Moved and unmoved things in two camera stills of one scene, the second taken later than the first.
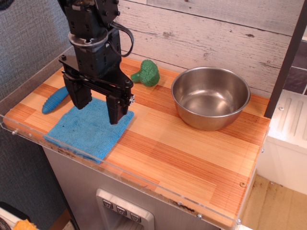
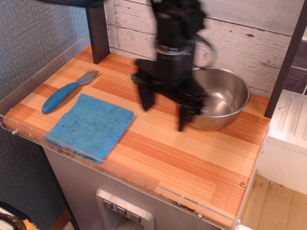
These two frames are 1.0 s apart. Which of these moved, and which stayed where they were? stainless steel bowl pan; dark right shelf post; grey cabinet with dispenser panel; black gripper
Moved: black gripper
Stayed: grey cabinet with dispenser panel; stainless steel bowl pan; dark right shelf post
